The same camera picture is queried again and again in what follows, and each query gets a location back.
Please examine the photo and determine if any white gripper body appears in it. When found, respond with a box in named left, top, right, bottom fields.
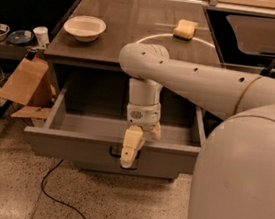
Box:
left=126, top=103, right=161, bottom=131

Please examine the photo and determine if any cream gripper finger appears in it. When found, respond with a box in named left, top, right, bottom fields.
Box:
left=120, top=125, right=145, bottom=169
left=149, top=122, right=162, bottom=141

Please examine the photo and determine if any grey top drawer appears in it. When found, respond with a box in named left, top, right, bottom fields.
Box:
left=25, top=86, right=206, bottom=180

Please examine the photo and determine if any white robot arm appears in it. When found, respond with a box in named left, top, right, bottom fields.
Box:
left=119, top=43, right=275, bottom=219

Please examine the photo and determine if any grey drawer cabinet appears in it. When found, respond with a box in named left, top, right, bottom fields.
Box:
left=29, top=0, right=235, bottom=189

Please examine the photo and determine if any yellow sponge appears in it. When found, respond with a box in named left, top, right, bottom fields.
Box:
left=173, top=19, right=198, bottom=40

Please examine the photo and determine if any white bowl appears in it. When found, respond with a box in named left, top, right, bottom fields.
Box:
left=64, top=15, right=106, bottom=42

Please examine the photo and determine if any cardboard box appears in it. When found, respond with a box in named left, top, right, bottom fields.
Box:
left=0, top=57, right=56, bottom=120

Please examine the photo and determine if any white cup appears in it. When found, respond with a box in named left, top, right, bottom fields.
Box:
left=33, top=26, right=50, bottom=48

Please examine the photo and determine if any dark blue plate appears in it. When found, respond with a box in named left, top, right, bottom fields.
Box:
left=7, top=30, right=34, bottom=46

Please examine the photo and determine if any black office chair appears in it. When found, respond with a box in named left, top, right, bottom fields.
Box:
left=226, top=14, right=275, bottom=77

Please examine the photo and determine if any grey side shelf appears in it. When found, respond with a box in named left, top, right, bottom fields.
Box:
left=0, top=41, right=46, bottom=61

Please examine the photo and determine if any black floor cable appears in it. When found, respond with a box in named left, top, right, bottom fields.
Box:
left=35, top=157, right=104, bottom=219

